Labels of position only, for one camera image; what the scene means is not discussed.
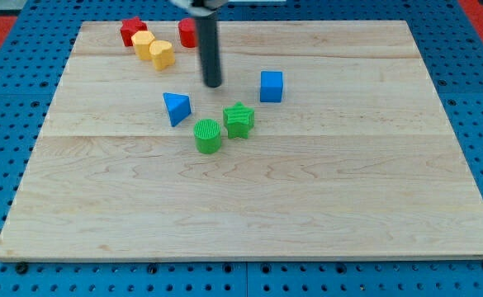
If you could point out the green star block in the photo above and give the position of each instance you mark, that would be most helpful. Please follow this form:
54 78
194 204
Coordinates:
238 120

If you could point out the yellow hexagon block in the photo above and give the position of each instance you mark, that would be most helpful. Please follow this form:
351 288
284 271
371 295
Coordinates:
141 41

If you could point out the green cylinder block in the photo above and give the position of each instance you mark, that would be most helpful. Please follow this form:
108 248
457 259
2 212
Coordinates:
207 136

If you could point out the light wooden board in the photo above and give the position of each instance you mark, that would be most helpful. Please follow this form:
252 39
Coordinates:
358 162

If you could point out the red star block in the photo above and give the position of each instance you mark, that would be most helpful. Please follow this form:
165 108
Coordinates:
129 27

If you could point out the blue cube block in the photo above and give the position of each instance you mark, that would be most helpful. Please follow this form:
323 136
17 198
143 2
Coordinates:
271 86

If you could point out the blue triangle block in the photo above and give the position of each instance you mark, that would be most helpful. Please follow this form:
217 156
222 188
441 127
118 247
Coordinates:
178 107

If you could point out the yellow heart block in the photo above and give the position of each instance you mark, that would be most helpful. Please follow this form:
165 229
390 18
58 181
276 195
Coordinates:
162 54

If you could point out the grey robot end mount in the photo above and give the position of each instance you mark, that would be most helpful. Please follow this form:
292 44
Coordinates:
199 8

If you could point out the red cylinder block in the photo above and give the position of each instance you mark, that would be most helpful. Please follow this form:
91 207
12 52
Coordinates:
187 32

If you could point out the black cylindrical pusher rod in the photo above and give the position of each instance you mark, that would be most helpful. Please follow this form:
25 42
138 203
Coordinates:
209 52

